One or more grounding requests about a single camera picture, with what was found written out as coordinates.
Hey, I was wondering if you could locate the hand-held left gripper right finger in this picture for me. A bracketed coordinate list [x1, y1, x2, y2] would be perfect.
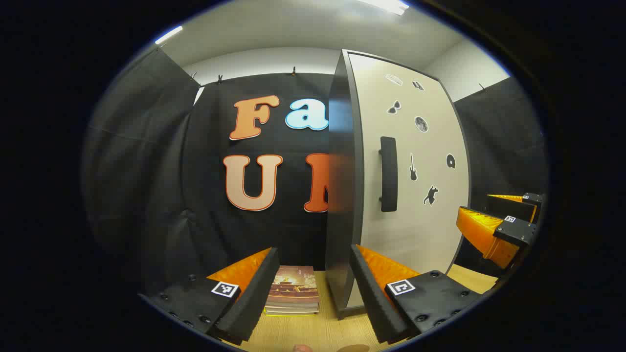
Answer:
[349, 244, 483, 345]

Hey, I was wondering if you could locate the black backdrop cloth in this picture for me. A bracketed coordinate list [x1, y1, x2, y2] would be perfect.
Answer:
[82, 46, 547, 296]

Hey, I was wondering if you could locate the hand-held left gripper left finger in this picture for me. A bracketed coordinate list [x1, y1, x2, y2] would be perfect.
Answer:
[138, 247, 280, 344]

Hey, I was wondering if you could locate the grey cabinet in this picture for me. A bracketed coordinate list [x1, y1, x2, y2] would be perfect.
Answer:
[324, 49, 472, 321]

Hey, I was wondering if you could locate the ceiling light strip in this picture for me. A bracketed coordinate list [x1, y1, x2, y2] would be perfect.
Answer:
[155, 26, 183, 45]

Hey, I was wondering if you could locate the black door handle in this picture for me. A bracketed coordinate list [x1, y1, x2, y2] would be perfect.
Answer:
[379, 136, 398, 213]

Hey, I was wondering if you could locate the ceiling light panel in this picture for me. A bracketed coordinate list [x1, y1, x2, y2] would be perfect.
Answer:
[357, 0, 410, 15]

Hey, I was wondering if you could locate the book with brown cover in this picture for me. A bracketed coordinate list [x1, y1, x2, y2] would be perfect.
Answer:
[266, 265, 320, 308]

